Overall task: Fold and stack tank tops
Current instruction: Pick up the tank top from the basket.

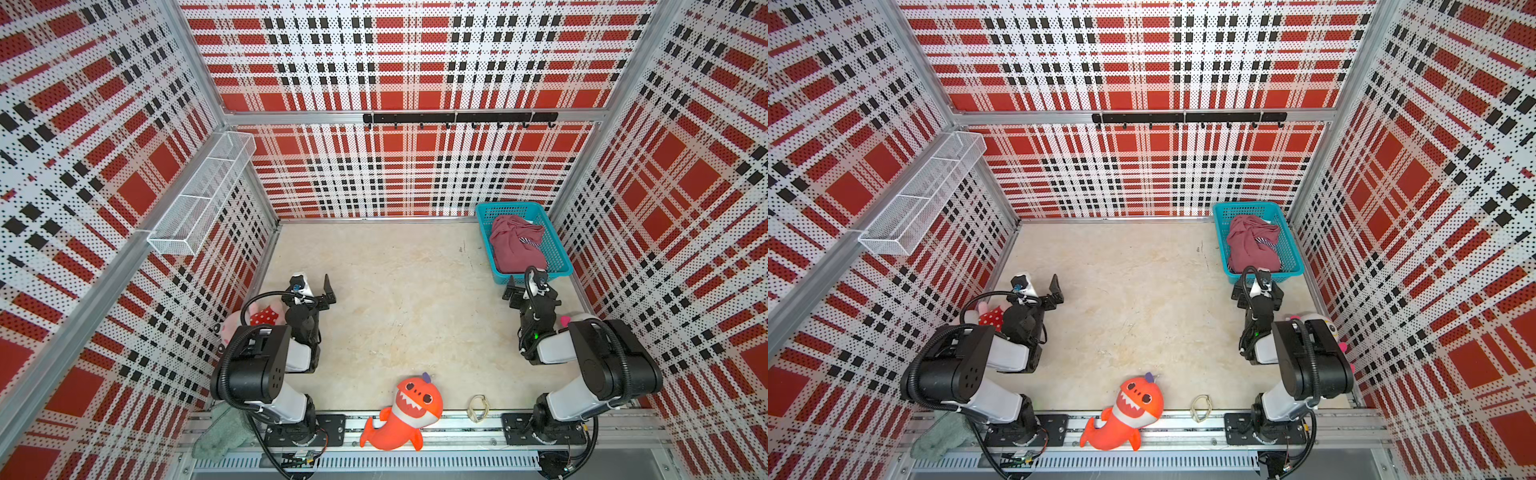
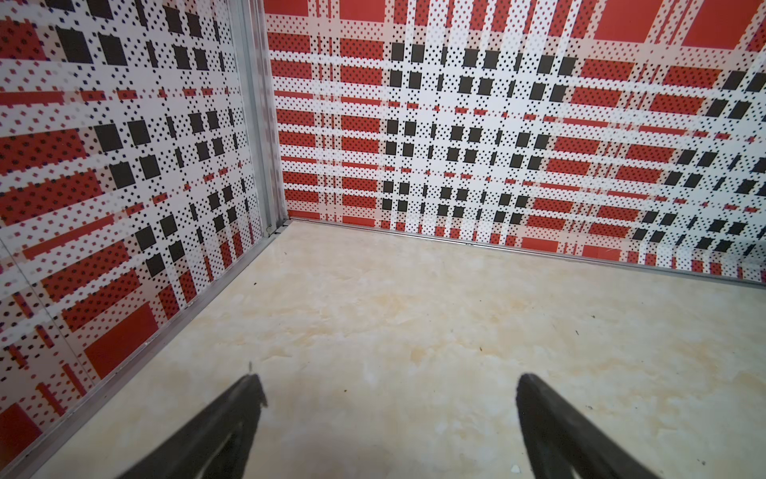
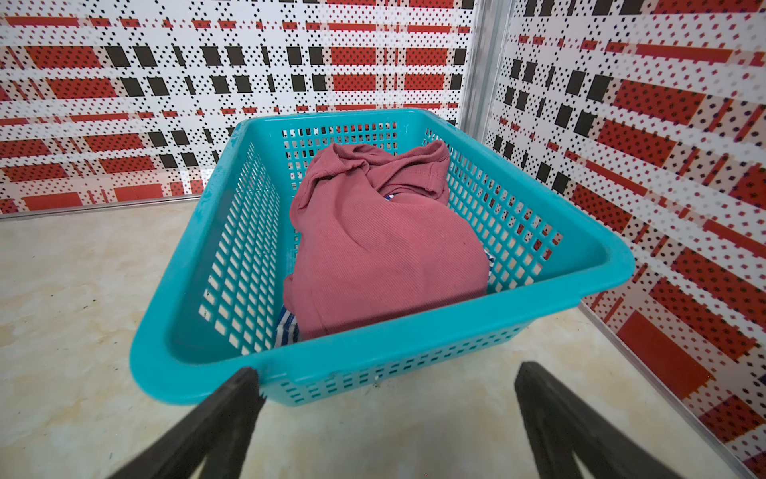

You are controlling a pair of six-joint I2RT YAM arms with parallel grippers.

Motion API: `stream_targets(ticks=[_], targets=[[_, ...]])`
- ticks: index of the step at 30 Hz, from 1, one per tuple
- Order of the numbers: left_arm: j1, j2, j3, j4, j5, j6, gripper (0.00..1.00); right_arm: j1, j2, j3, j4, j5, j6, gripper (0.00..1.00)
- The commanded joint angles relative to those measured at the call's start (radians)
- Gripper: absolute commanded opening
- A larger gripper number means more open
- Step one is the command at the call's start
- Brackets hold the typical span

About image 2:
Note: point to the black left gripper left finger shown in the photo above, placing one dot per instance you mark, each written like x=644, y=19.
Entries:
x=215, y=443

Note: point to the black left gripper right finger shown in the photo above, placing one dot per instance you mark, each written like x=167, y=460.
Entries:
x=562, y=443

